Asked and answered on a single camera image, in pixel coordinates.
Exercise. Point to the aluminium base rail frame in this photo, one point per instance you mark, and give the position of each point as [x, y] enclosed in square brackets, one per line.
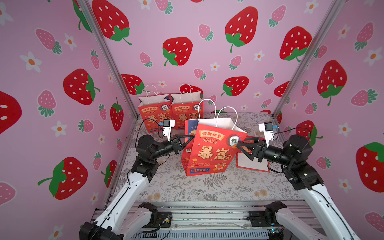
[214, 215]

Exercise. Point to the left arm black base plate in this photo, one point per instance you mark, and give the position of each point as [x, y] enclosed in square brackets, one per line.
[159, 220]

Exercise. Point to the right aluminium frame post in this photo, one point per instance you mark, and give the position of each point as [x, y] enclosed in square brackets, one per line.
[322, 31]

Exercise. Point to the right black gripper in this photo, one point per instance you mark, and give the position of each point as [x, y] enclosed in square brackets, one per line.
[260, 150]

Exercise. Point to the red paper bag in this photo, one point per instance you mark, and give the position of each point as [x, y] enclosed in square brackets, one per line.
[243, 162]
[215, 144]
[155, 107]
[185, 105]

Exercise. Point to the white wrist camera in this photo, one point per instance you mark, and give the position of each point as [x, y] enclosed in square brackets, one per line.
[268, 129]
[168, 124]

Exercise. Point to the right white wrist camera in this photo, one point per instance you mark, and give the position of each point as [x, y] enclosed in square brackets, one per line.
[268, 129]

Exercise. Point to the left aluminium frame post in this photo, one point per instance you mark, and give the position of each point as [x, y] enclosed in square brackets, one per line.
[90, 18]

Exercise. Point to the aluminium frame post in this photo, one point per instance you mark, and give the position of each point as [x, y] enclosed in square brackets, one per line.
[90, 18]
[322, 31]

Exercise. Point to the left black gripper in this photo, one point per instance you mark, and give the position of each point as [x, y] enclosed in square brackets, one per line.
[176, 147]

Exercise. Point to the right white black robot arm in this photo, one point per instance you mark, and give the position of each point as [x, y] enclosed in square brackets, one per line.
[307, 181]

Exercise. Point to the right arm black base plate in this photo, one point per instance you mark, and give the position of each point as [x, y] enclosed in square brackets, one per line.
[262, 219]

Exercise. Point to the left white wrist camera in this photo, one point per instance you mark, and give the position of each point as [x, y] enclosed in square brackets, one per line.
[168, 124]

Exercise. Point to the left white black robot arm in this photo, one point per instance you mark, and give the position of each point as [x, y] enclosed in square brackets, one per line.
[115, 223]

